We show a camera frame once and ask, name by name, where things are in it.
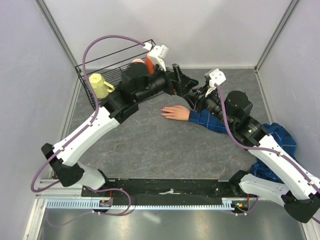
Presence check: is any mannequin hand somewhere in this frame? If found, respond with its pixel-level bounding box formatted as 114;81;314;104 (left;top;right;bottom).
161;105;190;121

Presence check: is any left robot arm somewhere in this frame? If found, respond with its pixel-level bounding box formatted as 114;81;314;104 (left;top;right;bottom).
41;62;199;197

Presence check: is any pink mug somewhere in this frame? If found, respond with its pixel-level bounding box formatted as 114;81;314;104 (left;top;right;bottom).
132;58;145;63

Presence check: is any orange mug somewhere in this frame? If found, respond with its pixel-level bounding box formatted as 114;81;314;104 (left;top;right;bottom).
145;53;155;74

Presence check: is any blue plaid sleeve forearm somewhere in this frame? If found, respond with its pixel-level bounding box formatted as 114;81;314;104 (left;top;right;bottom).
188;110;228;134

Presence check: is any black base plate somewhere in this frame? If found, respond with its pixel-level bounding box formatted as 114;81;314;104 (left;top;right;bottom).
81;177;251;206

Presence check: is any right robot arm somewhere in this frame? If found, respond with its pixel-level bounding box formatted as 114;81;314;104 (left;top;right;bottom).
183;85;320;223

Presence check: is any light blue cable duct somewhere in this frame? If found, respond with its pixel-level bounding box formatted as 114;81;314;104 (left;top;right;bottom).
46;199;247;211

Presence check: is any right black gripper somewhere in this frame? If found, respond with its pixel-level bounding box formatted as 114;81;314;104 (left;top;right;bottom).
183;83;235;128

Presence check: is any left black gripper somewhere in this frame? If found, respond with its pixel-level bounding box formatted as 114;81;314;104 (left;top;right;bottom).
135;59;199;103

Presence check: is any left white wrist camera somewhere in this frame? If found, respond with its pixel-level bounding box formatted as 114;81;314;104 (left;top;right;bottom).
147;44;169;72

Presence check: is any yellow faceted mug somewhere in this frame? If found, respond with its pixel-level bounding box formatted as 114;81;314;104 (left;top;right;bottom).
88;73;115;99

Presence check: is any black wire dish rack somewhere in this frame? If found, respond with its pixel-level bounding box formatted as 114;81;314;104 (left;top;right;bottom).
72;38;148;111

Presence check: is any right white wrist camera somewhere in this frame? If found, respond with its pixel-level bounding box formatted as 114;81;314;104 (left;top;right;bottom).
204;68;226;97

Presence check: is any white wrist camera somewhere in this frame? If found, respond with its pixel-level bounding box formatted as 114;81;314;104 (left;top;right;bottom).
204;68;226;97
147;44;169;72

